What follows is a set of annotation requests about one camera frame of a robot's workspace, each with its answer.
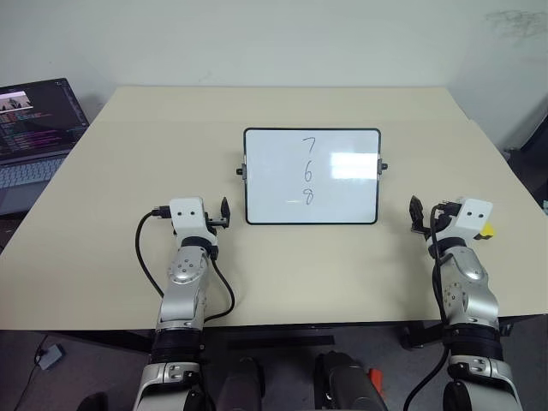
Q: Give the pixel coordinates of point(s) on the narrow dark rounded shape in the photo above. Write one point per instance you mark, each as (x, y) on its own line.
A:
(244, 385)

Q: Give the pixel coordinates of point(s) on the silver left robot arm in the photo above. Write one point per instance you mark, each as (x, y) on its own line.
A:
(182, 274)

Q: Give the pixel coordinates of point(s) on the grey power adapter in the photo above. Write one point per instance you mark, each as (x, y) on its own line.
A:
(49, 357)

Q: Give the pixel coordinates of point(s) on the wide dark rounded shape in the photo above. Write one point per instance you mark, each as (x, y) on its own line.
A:
(342, 381)

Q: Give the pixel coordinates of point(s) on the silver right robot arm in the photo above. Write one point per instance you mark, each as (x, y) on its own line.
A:
(471, 295)

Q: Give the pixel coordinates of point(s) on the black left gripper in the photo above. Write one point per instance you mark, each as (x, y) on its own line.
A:
(216, 222)

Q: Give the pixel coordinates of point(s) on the open grey laptop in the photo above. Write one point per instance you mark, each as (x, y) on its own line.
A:
(34, 128)

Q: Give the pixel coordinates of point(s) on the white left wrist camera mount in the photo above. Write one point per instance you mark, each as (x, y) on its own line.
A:
(188, 216)

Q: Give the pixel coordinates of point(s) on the black table crossbar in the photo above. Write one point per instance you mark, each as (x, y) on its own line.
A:
(278, 341)

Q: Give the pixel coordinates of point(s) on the black-framed small whiteboard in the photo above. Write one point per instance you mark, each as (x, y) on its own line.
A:
(282, 180)

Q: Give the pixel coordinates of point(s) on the yellow eraser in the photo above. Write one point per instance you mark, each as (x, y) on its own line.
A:
(487, 233)

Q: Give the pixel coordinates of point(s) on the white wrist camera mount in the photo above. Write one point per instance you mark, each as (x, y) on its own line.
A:
(188, 216)
(473, 218)

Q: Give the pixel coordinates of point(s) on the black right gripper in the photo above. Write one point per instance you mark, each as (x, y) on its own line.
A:
(444, 222)

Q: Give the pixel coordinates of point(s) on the small red object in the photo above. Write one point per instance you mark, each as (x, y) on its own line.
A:
(375, 379)

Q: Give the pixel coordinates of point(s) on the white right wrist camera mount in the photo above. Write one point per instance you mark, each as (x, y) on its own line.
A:
(473, 218)

